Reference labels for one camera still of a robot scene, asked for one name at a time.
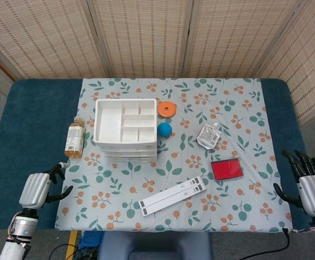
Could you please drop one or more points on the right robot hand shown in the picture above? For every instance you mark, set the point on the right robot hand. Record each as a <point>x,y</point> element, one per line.
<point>314,192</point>

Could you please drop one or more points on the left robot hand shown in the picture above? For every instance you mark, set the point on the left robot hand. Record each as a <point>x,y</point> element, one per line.
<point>34,189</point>

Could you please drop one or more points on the white plastic drawer organizer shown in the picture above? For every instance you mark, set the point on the white plastic drawer organizer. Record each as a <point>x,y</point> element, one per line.
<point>108,127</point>

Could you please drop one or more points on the amber drink bottle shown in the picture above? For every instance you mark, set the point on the amber drink bottle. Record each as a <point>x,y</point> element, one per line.
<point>75,136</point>

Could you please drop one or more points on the blue plastic crate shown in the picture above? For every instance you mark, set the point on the blue plastic crate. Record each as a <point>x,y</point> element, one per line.
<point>91,239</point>

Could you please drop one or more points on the red ink pad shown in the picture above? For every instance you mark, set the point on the red ink pad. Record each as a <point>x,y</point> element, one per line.
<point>226,170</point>

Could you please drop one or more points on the clear plastic packet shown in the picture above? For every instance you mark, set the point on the clear plastic packet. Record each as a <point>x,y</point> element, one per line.
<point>208,136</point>

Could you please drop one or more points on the blue-grey chair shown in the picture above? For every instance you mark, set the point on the blue-grey chair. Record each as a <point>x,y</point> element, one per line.
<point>154,246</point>

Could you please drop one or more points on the white folding stand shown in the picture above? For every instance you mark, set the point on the white folding stand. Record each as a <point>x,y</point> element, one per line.
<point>171,196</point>

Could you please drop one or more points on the floral tablecloth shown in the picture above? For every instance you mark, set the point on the floral tablecloth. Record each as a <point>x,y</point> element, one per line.
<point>173,168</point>

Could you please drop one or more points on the blue ball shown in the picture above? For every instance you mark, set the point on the blue ball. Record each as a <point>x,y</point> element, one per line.
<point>164,130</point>

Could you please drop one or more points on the orange round disc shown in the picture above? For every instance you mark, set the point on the orange round disc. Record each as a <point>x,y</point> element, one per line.
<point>166,109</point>

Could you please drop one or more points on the bamboo folding screen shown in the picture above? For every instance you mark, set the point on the bamboo folding screen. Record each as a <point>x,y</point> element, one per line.
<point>146,40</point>

